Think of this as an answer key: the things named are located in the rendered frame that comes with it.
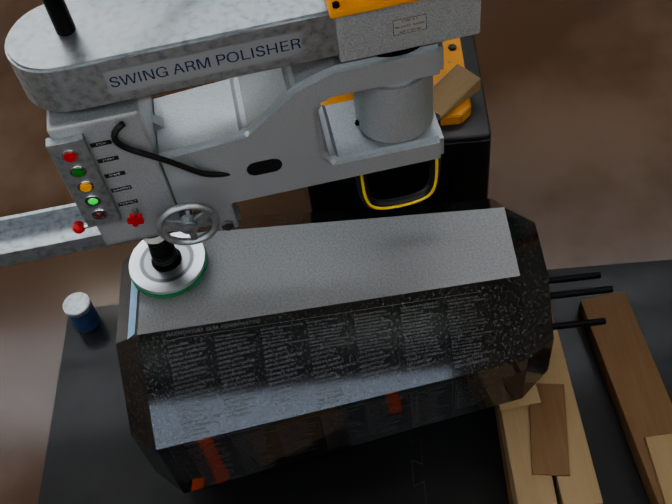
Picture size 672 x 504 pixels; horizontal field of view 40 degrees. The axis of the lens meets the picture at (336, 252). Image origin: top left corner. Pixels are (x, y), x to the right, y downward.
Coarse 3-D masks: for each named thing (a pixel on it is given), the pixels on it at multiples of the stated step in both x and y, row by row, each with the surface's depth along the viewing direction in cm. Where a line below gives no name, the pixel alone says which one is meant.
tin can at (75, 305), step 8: (72, 296) 335; (80, 296) 334; (64, 304) 333; (72, 304) 333; (80, 304) 332; (88, 304) 332; (72, 312) 331; (80, 312) 330; (88, 312) 333; (96, 312) 340; (72, 320) 334; (80, 320) 334; (88, 320) 336; (96, 320) 340; (80, 328) 338; (88, 328) 339
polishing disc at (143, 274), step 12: (132, 252) 253; (144, 252) 253; (192, 252) 251; (204, 252) 251; (132, 264) 251; (144, 264) 250; (180, 264) 249; (192, 264) 249; (204, 264) 249; (132, 276) 248; (144, 276) 248; (156, 276) 247; (168, 276) 247; (180, 276) 247; (192, 276) 246; (144, 288) 246; (156, 288) 245; (168, 288) 245; (180, 288) 245
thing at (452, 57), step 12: (444, 48) 299; (456, 48) 299; (444, 60) 296; (456, 60) 296; (444, 72) 293; (336, 96) 292; (348, 96) 291; (456, 108) 283; (468, 108) 283; (444, 120) 283; (456, 120) 283
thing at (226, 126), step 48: (432, 48) 196; (192, 96) 213; (240, 96) 210; (288, 96) 198; (192, 144) 205; (240, 144) 206; (288, 144) 209; (336, 144) 220; (384, 144) 218; (432, 144) 219; (192, 192) 216; (240, 192) 219
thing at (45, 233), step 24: (24, 216) 233; (48, 216) 235; (72, 216) 236; (240, 216) 232; (0, 240) 234; (24, 240) 234; (48, 240) 233; (72, 240) 227; (96, 240) 229; (0, 264) 229
